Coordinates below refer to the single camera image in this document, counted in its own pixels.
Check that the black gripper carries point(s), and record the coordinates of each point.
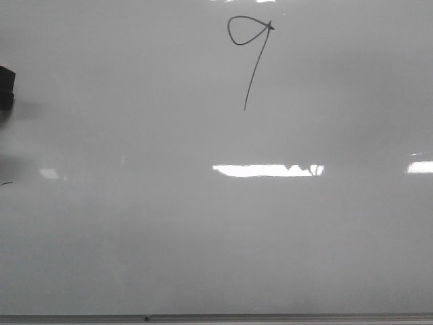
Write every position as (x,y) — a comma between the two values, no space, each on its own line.
(7,79)

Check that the white whiteboard with aluminium frame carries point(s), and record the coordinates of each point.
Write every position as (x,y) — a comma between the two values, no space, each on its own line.
(176,157)

